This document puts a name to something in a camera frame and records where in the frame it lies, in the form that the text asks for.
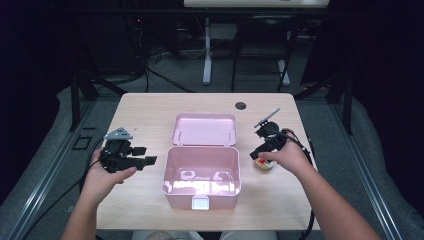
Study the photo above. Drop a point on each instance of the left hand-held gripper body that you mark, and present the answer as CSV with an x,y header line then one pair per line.
x,y
116,155

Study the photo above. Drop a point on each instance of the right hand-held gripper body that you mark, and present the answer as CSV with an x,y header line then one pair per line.
x,y
271,136

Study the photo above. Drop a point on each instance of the small strawberry cream tart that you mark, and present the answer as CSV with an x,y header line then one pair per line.
x,y
263,165

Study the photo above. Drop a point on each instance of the pink lidded storage box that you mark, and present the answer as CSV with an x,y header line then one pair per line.
x,y
201,166

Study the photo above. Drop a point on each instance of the person's right hand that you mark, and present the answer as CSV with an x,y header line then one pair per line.
x,y
293,156

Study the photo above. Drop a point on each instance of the person's left hand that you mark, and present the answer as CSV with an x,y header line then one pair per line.
x,y
100,181

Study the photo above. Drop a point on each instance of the black metal stand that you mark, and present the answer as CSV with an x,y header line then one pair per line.
x,y
78,100
343,100

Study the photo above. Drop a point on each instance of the black chair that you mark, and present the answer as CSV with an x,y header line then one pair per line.
x,y
263,50

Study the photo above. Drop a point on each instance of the black computer tower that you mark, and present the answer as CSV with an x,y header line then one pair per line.
x,y
138,43

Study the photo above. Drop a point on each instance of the white background desk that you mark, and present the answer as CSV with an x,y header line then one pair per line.
x,y
255,3

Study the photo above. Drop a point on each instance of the metal floor rail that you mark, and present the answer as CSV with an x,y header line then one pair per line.
x,y
43,186
366,173

